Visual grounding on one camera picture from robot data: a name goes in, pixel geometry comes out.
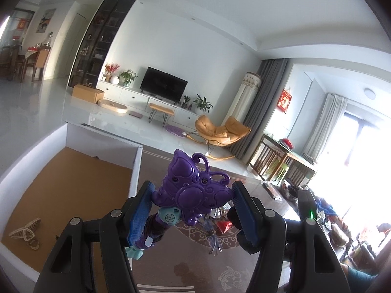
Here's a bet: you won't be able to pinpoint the white television cabinet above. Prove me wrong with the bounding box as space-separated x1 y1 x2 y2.
97 81 203 129

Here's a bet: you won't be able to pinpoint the red flowers in vase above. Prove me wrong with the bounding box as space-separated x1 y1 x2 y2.
104 62 121 82

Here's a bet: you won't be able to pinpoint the dark wooden desktop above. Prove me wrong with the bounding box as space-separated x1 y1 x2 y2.
128 149 391 293

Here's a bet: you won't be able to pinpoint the round beige pet bed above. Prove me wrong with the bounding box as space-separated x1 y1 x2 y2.
97 99 128 115

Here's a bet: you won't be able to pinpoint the large leafy potted plant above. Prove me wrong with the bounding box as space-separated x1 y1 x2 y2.
193 94 214 113

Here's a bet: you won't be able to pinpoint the purple butterfly toy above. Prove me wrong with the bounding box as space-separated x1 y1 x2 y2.
126 148 233 261

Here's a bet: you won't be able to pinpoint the black television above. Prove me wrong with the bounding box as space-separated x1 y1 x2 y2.
140 66 189 102

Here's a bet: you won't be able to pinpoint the framed wall painting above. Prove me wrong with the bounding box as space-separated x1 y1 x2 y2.
36 8 57 34

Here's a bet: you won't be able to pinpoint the wooden slatted side table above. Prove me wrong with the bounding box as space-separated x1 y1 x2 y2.
247 133 318 187

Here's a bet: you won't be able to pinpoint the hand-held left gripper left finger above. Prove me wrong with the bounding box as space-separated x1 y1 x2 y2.
33 181 157 293

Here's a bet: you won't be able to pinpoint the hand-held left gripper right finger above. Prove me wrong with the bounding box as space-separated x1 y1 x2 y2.
228 181 352 293

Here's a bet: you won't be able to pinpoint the person's right forearm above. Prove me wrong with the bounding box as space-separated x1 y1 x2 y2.
340 263 380 293

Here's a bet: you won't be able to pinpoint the dark glass display cabinet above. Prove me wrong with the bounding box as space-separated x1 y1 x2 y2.
67 0 136 88

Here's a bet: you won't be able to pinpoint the wooden dining chairs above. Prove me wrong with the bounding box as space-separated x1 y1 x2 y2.
0 44 51 83

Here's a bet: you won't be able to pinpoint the orange lounge chair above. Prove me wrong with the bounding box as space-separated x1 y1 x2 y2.
186 115 252 161

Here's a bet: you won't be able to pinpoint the standing air conditioner with cover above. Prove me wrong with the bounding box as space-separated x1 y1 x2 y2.
229 71 263 120

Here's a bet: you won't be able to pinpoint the brown cardboard box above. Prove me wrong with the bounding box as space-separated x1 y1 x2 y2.
72 84 105 104

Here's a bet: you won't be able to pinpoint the pile of mixed clutter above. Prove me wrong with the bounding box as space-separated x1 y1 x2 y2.
281 183 391 263

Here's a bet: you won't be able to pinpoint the grey curtain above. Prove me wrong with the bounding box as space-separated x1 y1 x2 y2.
229 58 288 161

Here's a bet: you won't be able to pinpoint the white curtain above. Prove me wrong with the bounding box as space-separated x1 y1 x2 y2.
302 93 348 160

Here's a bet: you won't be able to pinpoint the red snack packet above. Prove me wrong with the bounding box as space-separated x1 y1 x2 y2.
215 219 234 234

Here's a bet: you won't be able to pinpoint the wooden bench with black legs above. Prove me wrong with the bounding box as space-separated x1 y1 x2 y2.
149 103 175 124

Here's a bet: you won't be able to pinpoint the white storage box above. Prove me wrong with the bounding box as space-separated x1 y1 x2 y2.
0 121 144 293

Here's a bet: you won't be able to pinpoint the red wall hanging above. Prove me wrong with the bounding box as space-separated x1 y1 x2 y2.
276 89 293 114

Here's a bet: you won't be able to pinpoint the beige woven claw clip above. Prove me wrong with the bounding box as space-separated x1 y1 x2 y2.
8 217 42 250

